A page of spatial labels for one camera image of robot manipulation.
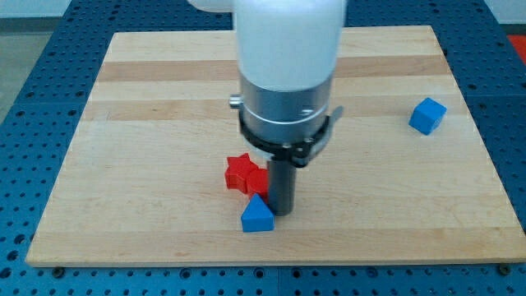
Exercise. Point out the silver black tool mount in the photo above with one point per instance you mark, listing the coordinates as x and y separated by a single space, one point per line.
293 126

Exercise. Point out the blue triangle block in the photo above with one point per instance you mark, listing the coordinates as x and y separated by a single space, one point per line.
257 217

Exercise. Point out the wooden board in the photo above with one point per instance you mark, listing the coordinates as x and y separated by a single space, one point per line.
162 171

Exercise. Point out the blue cube block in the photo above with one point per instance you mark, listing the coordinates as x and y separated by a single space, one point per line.
427 116

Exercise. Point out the red star block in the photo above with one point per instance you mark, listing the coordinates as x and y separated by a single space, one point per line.
239 167

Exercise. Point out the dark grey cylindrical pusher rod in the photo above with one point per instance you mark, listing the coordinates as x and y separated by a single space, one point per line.
282 181

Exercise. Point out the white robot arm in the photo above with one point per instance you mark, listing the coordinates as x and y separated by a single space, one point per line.
287 54

